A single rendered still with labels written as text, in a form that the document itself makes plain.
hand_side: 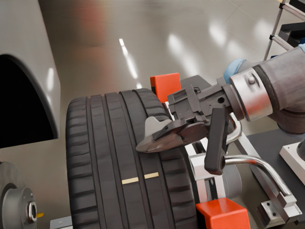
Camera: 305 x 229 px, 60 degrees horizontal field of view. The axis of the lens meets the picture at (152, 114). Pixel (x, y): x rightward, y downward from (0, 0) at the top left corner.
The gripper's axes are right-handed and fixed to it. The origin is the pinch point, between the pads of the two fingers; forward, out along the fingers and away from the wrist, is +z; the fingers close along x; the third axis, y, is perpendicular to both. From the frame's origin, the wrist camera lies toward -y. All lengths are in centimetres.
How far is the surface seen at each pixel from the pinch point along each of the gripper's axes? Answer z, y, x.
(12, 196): 43.9, 6.7, -8.7
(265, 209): -16.7, -13.2, -31.9
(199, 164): -8.1, -3.2, -10.3
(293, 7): -105, 140, -148
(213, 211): -7.9, -13.3, -8.2
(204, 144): -10.4, 1.7, -13.0
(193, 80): -6, 106, -134
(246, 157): -17.9, 0.3, -29.2
